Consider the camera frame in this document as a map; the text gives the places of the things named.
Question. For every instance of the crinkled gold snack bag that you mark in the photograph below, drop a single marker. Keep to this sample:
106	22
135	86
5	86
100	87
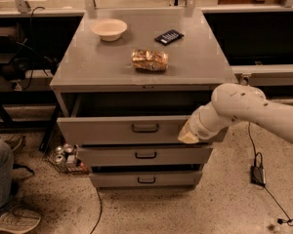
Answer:
149	60

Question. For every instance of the grey sneaker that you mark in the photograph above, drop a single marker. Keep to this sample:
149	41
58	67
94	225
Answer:
19	220

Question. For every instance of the black calculator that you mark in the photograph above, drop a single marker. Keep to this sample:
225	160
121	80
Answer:
169	37

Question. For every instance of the dark machine on left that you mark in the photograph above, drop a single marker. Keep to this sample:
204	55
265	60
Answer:
18	61

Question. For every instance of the tray of metal cans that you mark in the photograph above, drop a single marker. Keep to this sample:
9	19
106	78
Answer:
65	160

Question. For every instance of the grey metal drawer cabinet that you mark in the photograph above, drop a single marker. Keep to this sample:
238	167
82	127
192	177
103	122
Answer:
128	82

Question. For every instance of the person leg in jeans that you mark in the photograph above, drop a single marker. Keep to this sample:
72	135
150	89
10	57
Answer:
6	168

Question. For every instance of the white paper bowl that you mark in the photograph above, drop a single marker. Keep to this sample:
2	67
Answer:
109	29

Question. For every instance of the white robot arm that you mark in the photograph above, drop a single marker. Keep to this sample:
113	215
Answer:
233	103

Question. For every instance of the grey top drawer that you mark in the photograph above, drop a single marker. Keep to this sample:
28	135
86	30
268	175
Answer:
129	118

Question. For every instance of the grey drawer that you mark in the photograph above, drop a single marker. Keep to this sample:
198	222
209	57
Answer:
144	155
156	179
129	118

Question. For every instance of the grey bottom drawer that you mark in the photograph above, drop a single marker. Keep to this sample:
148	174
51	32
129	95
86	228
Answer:
156	179

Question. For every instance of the grey middle drawer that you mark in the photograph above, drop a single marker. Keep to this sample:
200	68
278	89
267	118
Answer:
144	155

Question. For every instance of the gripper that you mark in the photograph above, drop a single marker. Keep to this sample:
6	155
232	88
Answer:
198	129

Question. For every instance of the black power adapter on floor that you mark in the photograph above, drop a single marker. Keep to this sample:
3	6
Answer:
258	176

